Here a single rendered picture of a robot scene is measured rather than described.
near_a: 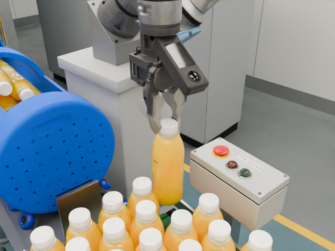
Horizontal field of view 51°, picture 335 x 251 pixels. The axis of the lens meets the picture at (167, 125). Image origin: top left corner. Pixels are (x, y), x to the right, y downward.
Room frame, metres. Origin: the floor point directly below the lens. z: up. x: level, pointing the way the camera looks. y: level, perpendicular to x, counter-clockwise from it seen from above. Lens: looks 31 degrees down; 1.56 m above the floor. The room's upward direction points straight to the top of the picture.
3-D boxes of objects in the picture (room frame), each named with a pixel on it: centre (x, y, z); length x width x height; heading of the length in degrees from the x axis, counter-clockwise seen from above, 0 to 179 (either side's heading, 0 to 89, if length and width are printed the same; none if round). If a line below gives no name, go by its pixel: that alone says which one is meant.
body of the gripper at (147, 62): (0.62, 0.02, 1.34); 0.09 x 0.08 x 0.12; 39
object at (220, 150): (0.65, -0.12, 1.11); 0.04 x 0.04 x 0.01
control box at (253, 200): (0.61, -0.15, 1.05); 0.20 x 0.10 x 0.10; 39
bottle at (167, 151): (0.60, 0.00, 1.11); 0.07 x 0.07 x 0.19
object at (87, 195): (0.59, 0.20, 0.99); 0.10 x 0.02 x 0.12; 129
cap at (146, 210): (0.48, 0.04, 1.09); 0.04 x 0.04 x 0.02
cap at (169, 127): (0.60, 0.00, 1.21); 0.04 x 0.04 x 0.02
